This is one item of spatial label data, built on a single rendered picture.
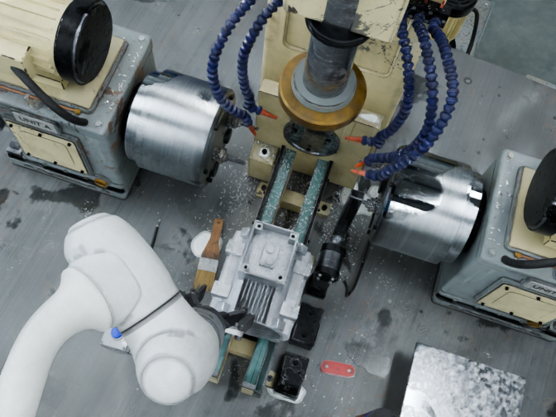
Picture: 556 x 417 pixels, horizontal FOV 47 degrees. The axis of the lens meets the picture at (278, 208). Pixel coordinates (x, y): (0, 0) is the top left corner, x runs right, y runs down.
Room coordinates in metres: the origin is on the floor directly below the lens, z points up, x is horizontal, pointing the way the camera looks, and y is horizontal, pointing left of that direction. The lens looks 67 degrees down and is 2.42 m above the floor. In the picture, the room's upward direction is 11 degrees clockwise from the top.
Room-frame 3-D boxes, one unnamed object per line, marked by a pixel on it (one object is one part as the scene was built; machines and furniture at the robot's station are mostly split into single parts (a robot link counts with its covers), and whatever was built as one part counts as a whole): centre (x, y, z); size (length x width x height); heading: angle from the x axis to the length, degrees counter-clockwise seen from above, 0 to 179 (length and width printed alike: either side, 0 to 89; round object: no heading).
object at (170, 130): (0.75, 0.32, 1.04); 0.37 x 0.25 x 0.25; 83
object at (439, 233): (0.66, -0.37, 1.04); 0.41 x 0.25 x 0.25; 83
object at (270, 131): (0.85, -0.06, 0.97); 0.30 x 0.11 x 0.34; 83
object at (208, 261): (0.51, 0.15, 0.80); 0.21 x 0.05 x 0.01; 179
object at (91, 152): (0.78, 0.55, 0.99); 0.35 x 0.31 x 0.37; 83
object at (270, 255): (0.43, 0.00, 1.11); 0.12 x 0.11 x 0.07; 174
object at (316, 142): (0.79, -0.05, 1.02); 0.15 x 0.02 x 0.15; 83
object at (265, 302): (0.39, 0.00, 1.01); 0.20 x 0.19 x 0.19; 174
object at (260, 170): (0.78, 0.06, 0.86); 0.07 x 0.06 x 0.12; 83
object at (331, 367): (0.28, -0.22, 0.81); 0.09 x 0.03 x 0.02; 90
